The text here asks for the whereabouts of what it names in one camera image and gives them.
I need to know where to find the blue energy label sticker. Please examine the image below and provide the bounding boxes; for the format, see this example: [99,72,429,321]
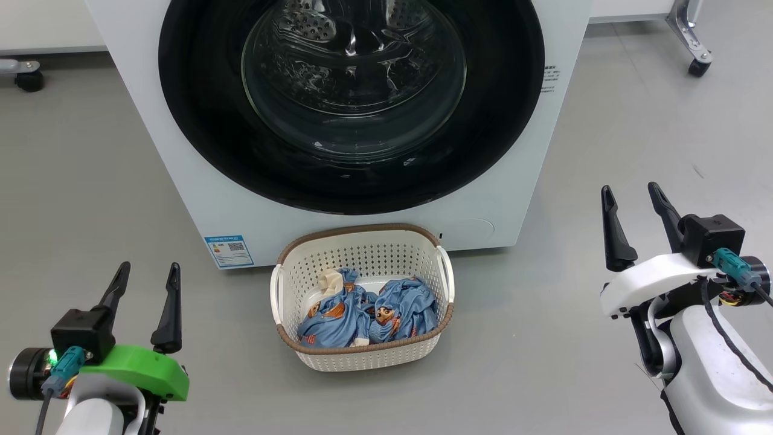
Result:
[204,235,255,269]

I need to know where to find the round white filter cover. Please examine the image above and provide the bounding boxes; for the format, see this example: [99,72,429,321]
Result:
[447,217,496,243]

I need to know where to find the camera cable teal connector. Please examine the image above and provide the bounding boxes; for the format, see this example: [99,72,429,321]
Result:
[35,346,85,435]
[711,248,773,309]

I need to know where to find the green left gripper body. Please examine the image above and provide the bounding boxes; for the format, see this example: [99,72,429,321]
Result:
[7,344,189,435]

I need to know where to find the black-rimmed glass washer door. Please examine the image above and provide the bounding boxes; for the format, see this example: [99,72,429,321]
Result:
[158,0,546,216]

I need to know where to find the left camera cable teal connector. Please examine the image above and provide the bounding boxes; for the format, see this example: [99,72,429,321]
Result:
[35,346,85,435]

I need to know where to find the right camera cable teal connector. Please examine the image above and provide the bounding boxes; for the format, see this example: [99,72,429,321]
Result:
[711,248,773,309]

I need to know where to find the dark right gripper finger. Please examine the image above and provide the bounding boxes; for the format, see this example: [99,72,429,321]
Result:
[601,185,638,272]
[648,181,687,254]

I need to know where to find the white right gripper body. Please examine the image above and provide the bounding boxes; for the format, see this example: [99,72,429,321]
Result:
[601,253,772,318]

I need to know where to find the white mobile partition panel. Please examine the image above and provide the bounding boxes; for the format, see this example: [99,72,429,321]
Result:
[589,0,680,25]
[0,0,108,56]

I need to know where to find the blue cartoon garment cream collar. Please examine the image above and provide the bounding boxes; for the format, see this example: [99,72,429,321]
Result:
[297,268,379,349]

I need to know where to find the cream perforated laundry basket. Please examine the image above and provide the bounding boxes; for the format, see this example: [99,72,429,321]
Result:
[270,223,455,372]

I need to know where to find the metal caster leg black wheel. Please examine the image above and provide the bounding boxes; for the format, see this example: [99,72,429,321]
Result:
[666,0,714,78]
[0,59,44,93]

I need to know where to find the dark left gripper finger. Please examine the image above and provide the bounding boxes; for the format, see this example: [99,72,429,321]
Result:
[151,262,183,355]
[98,262,131,316]

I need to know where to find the white front-load washing machine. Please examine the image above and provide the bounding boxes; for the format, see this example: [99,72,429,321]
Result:
[85,0,592,269]

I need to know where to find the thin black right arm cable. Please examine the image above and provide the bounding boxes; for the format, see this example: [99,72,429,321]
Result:
[701,278,773,393]

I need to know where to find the blue cartoon print garment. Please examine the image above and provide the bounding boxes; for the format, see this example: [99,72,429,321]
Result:
[368,276,440,344]

